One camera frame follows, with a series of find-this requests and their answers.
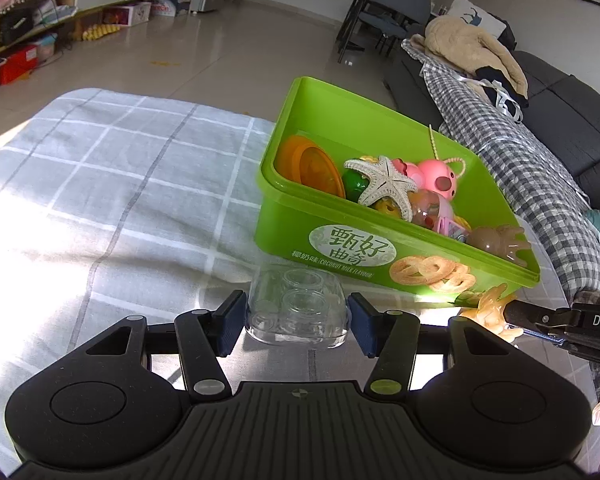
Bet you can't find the dark grey sofa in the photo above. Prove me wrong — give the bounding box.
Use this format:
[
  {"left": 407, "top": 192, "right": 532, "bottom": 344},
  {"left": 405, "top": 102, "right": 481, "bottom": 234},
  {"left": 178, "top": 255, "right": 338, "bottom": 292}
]
[{"left": 385, "top": 34, "right": 600, "bottom": 209}]

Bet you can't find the clear pink capsule ball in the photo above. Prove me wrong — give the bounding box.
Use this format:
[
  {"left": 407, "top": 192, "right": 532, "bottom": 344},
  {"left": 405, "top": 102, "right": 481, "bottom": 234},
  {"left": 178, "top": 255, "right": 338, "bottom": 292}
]
[{"left": 408, "top": 190, "right": 454, "bottom": 230}]

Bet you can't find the green plastic cookie box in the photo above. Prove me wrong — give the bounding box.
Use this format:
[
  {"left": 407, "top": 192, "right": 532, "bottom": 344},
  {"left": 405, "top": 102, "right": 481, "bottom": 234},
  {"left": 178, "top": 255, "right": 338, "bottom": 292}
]
[{"left": 254, "top": 77, "right": 540, "bottom": 300}]

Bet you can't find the orange plastic toy plate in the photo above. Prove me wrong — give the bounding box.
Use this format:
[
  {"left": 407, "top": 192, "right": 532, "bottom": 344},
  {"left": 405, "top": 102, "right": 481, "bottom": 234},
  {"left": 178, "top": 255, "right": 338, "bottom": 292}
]
[{"left": 274, "top": 134, "right": 346, "bottom": 198}]

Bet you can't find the tan rubber hand toy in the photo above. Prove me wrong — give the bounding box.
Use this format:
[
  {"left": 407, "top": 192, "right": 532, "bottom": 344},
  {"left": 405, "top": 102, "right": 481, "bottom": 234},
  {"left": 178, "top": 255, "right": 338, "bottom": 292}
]
[
  {"left": 466, "top": 226, "right": 531, "bottom": 268},
  {"left": 460, "top": 284, "right": 524, "bottom": 344}
]

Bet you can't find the beige fleece blanket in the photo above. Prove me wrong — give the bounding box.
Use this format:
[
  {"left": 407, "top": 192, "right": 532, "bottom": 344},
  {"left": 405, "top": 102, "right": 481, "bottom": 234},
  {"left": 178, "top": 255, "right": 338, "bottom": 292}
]
[{"left": 424, "top": 15, "right": 528, "bottom": 98}]

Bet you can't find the white deer cushion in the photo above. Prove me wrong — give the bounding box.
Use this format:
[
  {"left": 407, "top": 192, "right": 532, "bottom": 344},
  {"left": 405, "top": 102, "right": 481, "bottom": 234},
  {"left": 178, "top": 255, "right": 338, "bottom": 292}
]
[{"left": 448, "top": 0, "right": 506, "bottom": 38}]

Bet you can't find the dark blue chair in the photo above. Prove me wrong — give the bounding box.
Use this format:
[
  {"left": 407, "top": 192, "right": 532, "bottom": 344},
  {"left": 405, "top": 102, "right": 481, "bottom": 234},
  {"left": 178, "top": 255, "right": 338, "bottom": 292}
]
[{"left": 336, "top": 0, "right": 431, "bottom": 63}]

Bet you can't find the grey checked table cloth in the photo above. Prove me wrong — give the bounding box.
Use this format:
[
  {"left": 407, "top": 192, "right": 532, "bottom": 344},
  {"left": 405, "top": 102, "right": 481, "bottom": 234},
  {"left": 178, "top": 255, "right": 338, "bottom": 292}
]
[{"left": 0, "top": 88, "right": 591, "bottom": 479}]

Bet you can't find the pink toy pig figure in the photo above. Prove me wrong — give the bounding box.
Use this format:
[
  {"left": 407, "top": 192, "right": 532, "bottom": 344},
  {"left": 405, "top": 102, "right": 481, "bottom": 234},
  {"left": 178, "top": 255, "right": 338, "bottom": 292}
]
[{"left": 392, "top": 158, "right": 457, "bottom": 202}]

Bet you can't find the grey plaid blanket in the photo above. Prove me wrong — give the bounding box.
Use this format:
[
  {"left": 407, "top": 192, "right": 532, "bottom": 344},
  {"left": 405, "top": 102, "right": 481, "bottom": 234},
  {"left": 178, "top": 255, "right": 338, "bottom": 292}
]
[{"left": 402, "top": 40, "right": 600, "bottom": 306}]

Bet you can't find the pink card box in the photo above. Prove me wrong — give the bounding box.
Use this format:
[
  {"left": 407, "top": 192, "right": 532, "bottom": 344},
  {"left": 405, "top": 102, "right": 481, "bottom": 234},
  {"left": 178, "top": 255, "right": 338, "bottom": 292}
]
[{"left": 434, "top": 217, "right": 469, "bottom": 243}]

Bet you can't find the clear plastic case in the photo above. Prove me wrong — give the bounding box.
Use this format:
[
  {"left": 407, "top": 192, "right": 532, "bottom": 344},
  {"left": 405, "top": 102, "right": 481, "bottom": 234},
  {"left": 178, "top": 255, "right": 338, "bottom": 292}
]
[{"left": 245, "top": 264, "right": 350, "bottom": 349}]

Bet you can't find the yellow toy corn cob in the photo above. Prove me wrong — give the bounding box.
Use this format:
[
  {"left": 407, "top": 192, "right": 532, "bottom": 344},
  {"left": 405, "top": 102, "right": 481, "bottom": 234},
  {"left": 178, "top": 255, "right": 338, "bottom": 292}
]
[{"left": 341, "top": 169, "right": 370, "bottom": 203}]

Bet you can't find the beige starfish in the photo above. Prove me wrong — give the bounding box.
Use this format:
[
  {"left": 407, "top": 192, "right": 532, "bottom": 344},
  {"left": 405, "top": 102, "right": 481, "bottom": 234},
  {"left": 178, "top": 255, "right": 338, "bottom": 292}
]
[{"left": 343, "top": 155, "right": 418, "bottom": 222}]

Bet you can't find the red storage box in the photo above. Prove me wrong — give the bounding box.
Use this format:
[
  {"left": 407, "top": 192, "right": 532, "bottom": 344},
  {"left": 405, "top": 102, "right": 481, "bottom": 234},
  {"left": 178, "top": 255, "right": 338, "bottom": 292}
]
[{"left": 0, "top": 44, "right": 38, "bottom": 86}]

